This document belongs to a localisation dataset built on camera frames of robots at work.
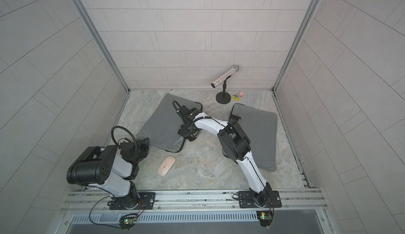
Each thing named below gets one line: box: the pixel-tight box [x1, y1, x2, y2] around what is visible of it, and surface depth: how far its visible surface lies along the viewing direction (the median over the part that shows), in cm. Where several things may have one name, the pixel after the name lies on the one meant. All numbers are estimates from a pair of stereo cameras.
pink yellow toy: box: [232, 91, 244, 101], surface depth 114 cm
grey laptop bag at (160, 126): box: [136, 93, 196, 153], surface depth 92 cm
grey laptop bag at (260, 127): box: [229, 103, 278, 172], surface depth 96 cm
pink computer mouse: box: [157, 155, 177, 177], surface depth 82 cm
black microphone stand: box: [215, 75, 232, 104], surface depth 114 cm
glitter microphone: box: [210, 65, 240, 89], surface depth 98 cm
